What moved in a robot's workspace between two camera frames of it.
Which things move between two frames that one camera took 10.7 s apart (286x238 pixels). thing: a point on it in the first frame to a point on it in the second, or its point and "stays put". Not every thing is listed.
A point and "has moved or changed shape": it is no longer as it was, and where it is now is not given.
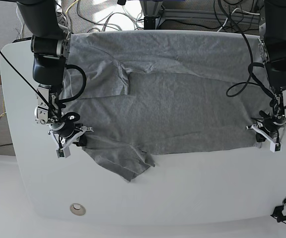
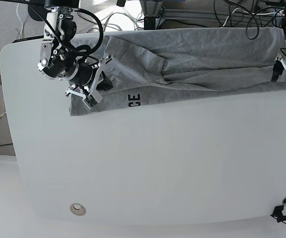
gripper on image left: x=67 y=126 to x=83 y=76
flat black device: x=22 y=39 stays put
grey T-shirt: x=134 y=94 has moved or changed shape
